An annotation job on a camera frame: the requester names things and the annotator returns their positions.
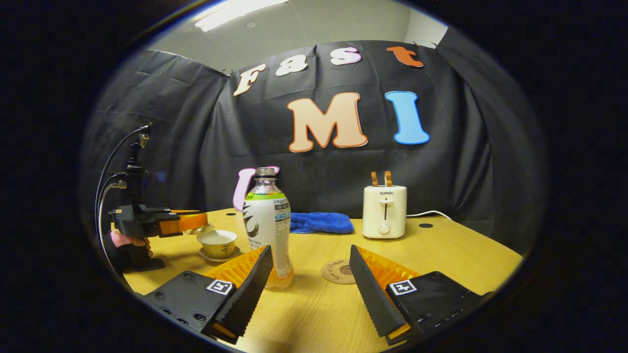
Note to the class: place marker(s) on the clear water bottle white label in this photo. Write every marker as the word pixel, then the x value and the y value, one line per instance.
pixel 267 220

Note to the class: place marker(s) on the white ceramic saucer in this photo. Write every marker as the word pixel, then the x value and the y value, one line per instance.
pixel 231 257

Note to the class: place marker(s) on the white ceramic teacup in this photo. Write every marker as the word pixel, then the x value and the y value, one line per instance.
pixel 216 242

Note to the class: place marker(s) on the white toaster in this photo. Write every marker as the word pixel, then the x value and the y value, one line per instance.
pixel 384 211

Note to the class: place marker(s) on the black backdrop cloth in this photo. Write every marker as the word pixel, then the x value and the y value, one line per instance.
pixel 441 171

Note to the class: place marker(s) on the white teacup lid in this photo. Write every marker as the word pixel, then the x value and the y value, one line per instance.
pixel 201 229

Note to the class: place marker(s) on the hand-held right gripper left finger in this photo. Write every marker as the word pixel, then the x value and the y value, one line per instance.
pixel 250 294

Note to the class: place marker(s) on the toast bread slice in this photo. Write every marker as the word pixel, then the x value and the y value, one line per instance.
pixel 388 178
pixel 374 179

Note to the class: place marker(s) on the round cork coaster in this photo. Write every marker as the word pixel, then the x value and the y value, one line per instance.
pixel 336 272

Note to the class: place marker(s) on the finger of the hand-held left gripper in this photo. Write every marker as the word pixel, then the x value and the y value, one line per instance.
pixel 186 212
pixel 186 223

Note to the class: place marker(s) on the blue towel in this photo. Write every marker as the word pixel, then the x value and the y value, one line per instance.
pixel 321 223

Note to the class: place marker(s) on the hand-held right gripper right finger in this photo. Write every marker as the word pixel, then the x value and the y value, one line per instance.
pixel 370 294

